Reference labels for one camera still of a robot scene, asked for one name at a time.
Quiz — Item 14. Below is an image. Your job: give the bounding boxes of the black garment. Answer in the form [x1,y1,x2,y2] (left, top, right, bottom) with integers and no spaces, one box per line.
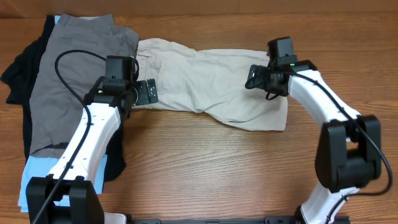
[1,15,126,182]

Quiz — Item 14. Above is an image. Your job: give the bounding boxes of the light blue garment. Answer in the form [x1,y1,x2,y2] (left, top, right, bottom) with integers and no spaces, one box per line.
[18,155,108,213]

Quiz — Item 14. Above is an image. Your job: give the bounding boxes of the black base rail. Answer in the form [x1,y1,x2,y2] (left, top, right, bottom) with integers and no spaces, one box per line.
[127,215,302,224]

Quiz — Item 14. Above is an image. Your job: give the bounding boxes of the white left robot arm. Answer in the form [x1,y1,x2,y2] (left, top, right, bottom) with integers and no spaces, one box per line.
[26,77,158,223]

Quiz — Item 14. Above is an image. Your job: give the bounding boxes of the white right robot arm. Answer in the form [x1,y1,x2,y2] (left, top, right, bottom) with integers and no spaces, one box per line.
[245,60,381,223]

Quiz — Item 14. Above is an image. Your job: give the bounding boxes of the beige khaki shorts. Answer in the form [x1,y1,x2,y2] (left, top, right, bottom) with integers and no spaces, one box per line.
[137,38,288,131]

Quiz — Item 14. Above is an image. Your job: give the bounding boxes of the grey shorts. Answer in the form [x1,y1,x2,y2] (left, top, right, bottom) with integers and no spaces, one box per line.
[30,14,140,157]

